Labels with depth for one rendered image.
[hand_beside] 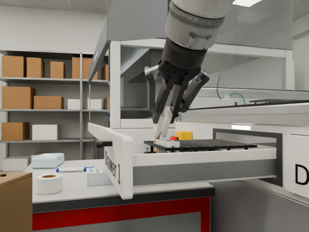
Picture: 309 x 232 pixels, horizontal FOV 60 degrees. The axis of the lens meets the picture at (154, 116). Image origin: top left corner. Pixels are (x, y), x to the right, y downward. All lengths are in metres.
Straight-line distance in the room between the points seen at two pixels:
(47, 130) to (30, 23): 1.87
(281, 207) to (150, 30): 1.15
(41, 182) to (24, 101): 3.76
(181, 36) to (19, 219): 0.37
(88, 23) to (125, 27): 3.59
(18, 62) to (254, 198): 4.21
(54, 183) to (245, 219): 0.51
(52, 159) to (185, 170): 0.72
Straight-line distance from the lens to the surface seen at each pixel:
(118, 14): 1.52
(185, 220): 0.84
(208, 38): 0.45
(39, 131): 4.43
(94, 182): 0.84
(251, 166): 0.61
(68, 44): 4.99
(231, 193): 0.80
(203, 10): 0.42
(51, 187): 0.78
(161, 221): 0.81
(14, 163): 4.66
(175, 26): 0.44
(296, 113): 0.60
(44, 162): 1.16
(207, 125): 0.89
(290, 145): 0.59
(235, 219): 0.81
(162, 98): 0.54
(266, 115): 0.67
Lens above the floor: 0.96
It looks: level
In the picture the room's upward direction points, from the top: straight up
